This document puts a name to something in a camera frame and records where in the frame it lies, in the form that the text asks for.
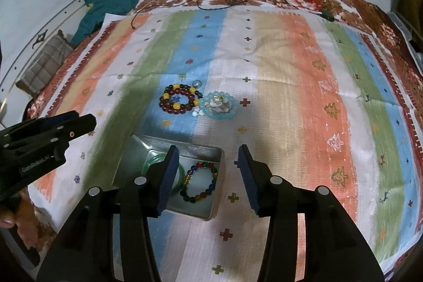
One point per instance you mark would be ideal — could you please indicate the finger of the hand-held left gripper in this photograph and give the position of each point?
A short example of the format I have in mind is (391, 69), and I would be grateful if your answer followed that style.
(81, 124)
(67, 116)

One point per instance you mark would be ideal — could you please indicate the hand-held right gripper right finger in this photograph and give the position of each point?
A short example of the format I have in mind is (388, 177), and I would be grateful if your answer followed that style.
(248, 178)

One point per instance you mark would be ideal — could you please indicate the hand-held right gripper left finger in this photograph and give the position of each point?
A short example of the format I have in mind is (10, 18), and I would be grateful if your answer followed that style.
(168, 178)

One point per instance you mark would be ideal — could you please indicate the silver metal tin box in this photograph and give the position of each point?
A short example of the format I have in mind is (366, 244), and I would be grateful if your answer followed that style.
(205, 199)

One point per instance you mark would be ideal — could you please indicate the person's left hand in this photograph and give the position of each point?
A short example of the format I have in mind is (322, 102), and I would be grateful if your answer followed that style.
(6, 218)

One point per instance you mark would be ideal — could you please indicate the green bangle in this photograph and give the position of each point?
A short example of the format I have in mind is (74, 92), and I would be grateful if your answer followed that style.
(155, 159)

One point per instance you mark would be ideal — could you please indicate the plaid grey cushion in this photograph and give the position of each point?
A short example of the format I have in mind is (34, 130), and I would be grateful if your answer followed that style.
(46, 60)

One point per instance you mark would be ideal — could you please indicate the small pearly disc charm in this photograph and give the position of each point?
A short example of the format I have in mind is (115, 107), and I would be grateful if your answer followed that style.
(198, 112)

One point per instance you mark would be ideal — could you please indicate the colourful striped mat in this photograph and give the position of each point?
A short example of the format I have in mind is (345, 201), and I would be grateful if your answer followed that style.
(281, 87)

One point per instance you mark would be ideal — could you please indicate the small black device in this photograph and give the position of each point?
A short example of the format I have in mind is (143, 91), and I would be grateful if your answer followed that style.
(325, 15)

